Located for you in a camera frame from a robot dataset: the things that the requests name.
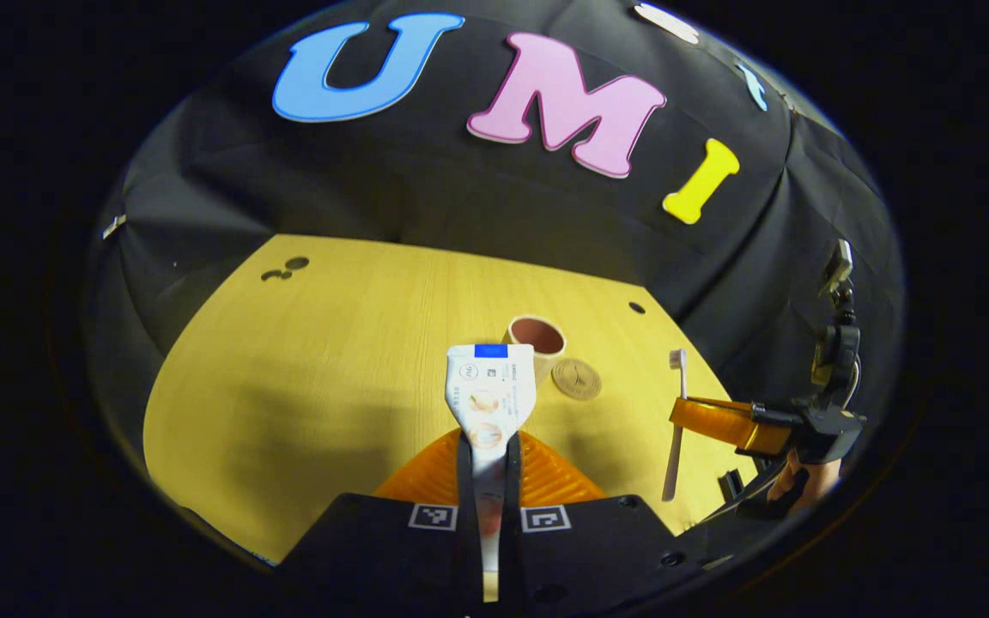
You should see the round brown coaster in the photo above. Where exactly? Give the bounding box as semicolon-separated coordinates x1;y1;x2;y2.
551;358;603;401

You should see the white toothbrush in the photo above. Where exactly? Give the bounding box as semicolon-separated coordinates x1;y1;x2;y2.
662;348;689;503

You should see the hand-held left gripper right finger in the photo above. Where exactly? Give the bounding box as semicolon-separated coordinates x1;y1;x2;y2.
501;429;719;618

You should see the black backdrop cloth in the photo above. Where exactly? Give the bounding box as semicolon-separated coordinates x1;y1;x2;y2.
87;0;907;516

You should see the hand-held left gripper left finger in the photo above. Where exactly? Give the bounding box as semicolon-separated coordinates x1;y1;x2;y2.
278;429;485;618

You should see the white toothpaste tube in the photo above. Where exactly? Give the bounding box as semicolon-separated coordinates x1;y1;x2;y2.
446;343;538;602

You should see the beige cup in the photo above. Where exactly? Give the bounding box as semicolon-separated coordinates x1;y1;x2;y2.
507;315;567;385

